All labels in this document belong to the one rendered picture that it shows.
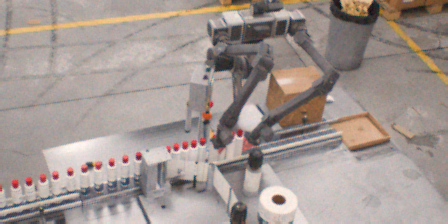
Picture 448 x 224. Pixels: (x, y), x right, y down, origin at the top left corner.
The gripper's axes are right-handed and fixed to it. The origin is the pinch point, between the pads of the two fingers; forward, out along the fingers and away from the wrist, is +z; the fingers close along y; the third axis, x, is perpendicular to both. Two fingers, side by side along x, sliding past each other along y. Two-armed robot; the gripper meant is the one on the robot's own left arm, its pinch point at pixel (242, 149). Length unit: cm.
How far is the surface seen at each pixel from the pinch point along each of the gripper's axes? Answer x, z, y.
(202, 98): -51, -17, 0
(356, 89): 204, -42, -125
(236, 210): -43, 4, 61
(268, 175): 9.2, -0.1, 20.1
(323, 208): 28, -8, 50
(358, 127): 74, -45, -3
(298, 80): 28, -46, -27
